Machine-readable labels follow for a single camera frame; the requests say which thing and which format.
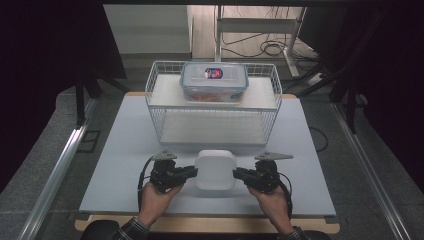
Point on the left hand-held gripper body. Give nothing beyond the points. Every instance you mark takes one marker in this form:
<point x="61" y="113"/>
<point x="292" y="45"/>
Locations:
<point x="165" y="175"/>

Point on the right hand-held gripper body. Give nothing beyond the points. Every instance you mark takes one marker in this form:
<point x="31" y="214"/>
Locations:
<point x="265" y="178"/>

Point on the white square lidded container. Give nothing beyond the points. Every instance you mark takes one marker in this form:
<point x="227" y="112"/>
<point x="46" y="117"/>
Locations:
<point x="215" y="170"/>

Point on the clear lidded food container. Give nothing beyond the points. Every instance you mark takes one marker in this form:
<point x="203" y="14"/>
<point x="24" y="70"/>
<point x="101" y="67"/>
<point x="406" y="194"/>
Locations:
<point x="200" y="78"/>

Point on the person's right hand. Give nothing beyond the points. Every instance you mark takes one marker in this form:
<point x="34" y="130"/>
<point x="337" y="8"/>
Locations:
<point x="275" y="206"/>

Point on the person's left hand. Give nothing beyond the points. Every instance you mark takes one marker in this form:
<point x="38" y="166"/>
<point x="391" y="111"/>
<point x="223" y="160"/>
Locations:
<point x="155" y="205"/>

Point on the pale blue table mat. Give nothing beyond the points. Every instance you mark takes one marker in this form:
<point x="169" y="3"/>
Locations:
<point x="113" y="166"/>

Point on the wooden table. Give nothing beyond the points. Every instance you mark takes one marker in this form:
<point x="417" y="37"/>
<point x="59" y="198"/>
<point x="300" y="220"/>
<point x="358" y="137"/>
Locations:
<point x="206" y="225"/>

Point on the dark metal stand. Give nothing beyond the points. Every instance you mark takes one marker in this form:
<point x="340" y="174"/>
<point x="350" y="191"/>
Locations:
<point x="80" y="100"/>
<point x="350" y="100"/>

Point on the white cabinet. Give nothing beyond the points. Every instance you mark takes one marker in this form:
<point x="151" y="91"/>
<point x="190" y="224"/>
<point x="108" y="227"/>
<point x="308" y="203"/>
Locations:
<point x="146" y="30"/>

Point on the black curtain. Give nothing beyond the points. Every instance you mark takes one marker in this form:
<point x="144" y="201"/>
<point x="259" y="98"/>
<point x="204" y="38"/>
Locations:
<point x="403" y="83"/>
<point x="36" y="66"/>

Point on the aluminium rail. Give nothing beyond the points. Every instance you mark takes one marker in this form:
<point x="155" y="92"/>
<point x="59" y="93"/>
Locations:
<point x="370" y="173"/>
<point x="56" y="173"/>

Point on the white metal desk frame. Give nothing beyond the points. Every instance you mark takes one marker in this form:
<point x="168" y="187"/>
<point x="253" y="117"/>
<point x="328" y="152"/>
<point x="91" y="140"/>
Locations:
<point x="256" y="25"/>

